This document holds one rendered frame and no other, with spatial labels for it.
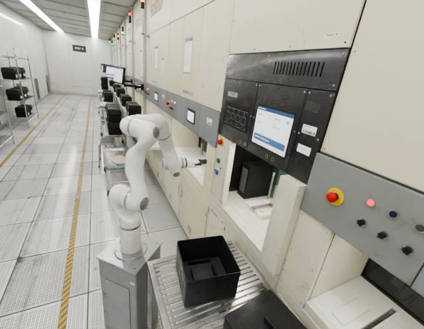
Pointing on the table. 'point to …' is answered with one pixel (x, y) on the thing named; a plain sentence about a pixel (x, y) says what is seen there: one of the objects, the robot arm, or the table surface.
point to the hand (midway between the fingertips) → (203, 161)
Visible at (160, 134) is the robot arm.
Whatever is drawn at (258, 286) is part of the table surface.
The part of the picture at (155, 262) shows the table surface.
